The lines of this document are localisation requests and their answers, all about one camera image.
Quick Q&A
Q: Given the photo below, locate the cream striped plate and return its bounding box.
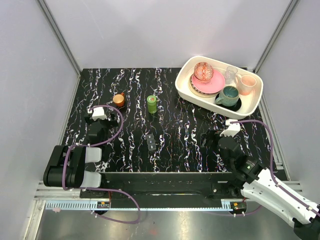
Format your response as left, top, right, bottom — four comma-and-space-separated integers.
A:
188, 74, 219, 98

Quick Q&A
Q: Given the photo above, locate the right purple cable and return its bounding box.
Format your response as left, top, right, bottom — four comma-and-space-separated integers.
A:
209, 118, 320, 218

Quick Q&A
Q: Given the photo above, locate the clear weekly pill organizer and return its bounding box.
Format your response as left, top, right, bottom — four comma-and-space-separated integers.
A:
145, 133, 156, 152

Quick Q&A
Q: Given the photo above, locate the black saucer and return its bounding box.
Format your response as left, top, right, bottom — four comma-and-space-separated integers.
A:
218, 98, 242, 112

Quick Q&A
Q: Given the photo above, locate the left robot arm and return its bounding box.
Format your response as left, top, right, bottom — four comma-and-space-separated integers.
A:
43, 113, 119, 198

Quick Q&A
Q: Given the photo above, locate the pink plate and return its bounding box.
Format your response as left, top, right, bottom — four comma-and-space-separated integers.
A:
192, 69, 225, 94

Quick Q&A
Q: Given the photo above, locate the clear glass cup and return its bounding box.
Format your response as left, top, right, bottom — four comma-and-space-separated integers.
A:
224, 66, 238, 85

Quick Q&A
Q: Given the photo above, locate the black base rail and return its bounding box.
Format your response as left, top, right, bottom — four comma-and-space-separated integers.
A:
79, 171, 258, 201

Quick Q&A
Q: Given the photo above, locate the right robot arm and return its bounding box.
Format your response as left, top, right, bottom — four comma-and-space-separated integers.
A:
201, 129, 320, 240

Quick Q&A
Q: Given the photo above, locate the green pill bottle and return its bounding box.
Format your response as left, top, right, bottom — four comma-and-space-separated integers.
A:
146, 95, 157, 114

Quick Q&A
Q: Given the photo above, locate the white rectangular tub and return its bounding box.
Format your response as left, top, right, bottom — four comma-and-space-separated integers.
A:
175, 56, 264, 120

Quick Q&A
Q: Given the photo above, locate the small orange cup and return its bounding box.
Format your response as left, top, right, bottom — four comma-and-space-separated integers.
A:
112, 92, 125, 108

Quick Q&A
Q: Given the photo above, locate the pink mug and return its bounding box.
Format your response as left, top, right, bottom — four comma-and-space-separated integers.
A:
236, 74, 257, 96

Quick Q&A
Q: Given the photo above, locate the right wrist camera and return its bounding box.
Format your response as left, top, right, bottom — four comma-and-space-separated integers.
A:
219, 118, 241, 138

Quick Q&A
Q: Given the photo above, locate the teal ceramic mug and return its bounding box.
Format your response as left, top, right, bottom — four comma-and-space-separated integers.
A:
214, 85, 240, 107

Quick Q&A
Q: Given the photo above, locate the patterned red bowl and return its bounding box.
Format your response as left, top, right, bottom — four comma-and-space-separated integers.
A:
193, 62, 214, 83

